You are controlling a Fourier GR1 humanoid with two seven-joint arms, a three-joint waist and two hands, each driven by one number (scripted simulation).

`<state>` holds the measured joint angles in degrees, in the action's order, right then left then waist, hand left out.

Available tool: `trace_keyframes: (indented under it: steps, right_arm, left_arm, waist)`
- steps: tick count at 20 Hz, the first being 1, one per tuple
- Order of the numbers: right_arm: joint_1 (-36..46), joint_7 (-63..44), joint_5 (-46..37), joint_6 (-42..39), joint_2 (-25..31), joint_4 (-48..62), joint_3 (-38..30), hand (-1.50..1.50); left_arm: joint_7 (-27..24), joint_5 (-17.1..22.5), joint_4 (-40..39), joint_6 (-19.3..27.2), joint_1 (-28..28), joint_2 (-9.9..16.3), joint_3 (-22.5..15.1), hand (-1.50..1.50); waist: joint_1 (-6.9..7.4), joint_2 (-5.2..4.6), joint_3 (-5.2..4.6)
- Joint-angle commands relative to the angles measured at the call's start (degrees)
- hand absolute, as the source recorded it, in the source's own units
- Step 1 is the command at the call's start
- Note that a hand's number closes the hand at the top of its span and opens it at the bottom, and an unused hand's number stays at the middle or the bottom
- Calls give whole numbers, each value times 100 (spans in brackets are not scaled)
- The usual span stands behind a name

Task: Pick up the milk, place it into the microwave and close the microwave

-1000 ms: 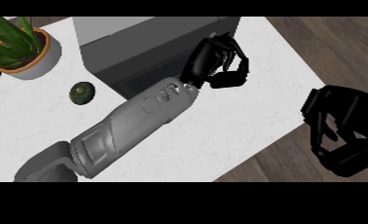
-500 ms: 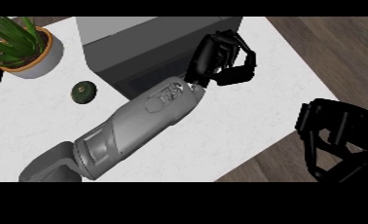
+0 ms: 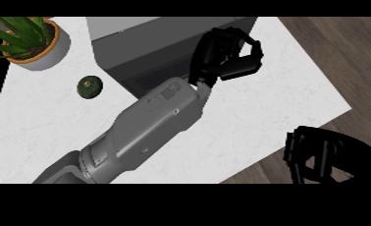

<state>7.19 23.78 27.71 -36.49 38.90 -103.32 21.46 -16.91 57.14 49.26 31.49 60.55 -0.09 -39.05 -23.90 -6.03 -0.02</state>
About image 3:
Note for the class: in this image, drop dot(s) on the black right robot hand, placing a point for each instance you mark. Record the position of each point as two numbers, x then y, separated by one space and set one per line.
313 158

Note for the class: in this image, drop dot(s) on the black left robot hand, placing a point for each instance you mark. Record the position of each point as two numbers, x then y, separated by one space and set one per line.
223 56

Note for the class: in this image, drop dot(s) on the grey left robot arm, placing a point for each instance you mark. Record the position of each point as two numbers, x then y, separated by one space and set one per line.
144 122

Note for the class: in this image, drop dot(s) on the dark grey microwave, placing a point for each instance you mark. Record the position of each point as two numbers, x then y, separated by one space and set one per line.
159 53

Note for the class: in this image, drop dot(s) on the dark green round vegetable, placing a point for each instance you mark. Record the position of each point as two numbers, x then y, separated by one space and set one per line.
89 86

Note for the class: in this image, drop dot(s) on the potted green plant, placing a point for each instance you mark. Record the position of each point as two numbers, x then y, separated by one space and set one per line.
28 41

